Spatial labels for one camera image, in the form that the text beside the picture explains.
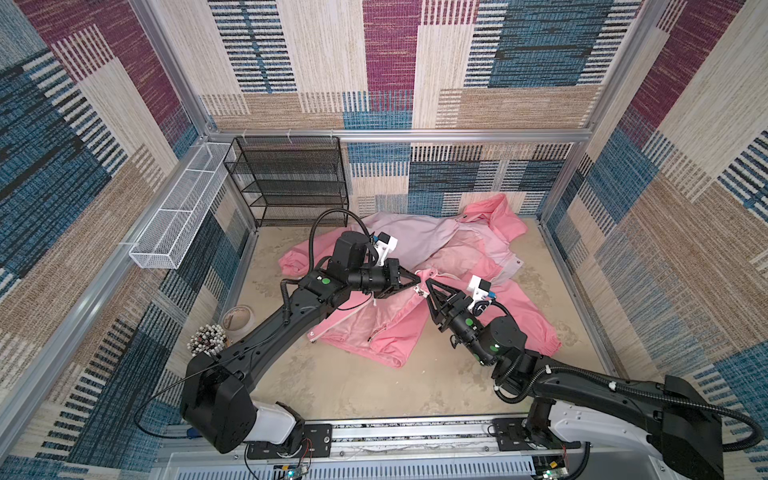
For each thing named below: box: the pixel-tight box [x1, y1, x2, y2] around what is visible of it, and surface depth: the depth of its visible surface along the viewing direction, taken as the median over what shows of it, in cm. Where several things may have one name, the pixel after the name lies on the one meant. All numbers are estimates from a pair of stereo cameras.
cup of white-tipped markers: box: [187, 324, 227, 357], surface depth 73 cm
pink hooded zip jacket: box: [279, 194, 562, 368], surface depth 91 cm
